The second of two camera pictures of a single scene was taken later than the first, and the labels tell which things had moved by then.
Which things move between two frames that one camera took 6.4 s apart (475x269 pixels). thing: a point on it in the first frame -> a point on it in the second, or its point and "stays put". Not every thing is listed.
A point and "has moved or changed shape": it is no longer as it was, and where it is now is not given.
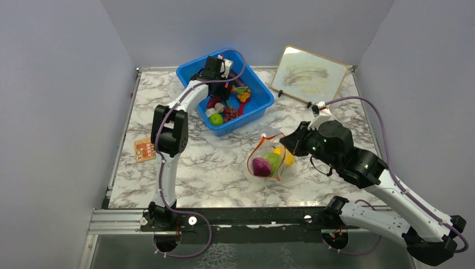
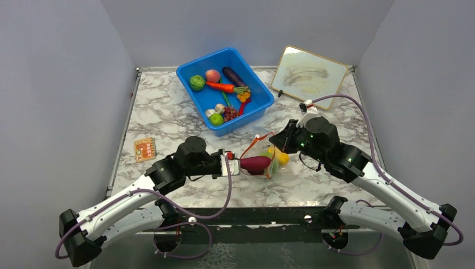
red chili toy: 241,106 stays put
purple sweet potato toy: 212,102 -> 255,165
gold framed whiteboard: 309,76 stays put
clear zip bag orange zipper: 266,159 has moved or changed shape
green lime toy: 216,119 stays put
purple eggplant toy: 238,80 stays put
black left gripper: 223,92 -> 218,155
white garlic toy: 218,108 stays put
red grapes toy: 229,113 stays put
